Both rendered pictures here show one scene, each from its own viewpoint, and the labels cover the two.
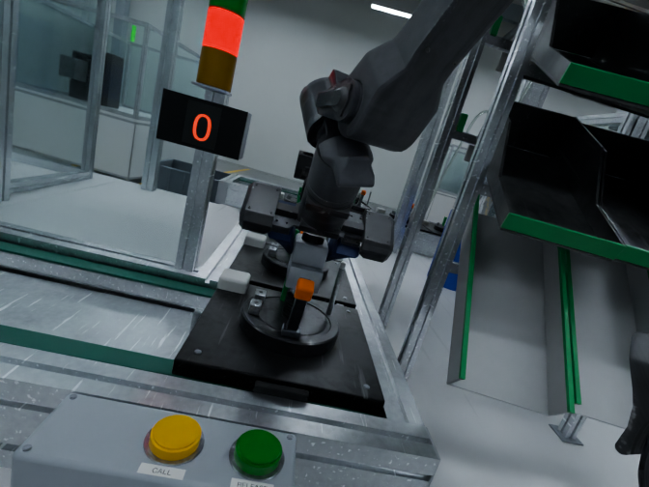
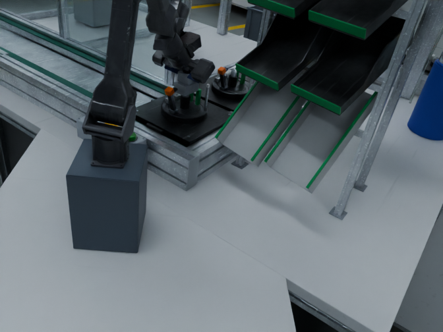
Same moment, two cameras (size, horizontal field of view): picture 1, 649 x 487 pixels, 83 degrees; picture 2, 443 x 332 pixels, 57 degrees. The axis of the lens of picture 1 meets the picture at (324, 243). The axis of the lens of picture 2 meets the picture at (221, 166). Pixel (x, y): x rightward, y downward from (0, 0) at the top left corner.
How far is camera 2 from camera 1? 0.90 m
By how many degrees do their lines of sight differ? 39
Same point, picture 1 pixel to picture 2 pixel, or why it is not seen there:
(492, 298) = (265, 110)
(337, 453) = (159, 149)
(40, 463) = (80, 122)
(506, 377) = (248, 146)
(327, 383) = (173, 130)
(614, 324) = (334, 137)
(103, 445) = not seen: hidden behind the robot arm
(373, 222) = (199, 64)
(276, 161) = not seen: outside the picture
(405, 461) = (178, 158)
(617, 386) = (309, 166)
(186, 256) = (168, 77)
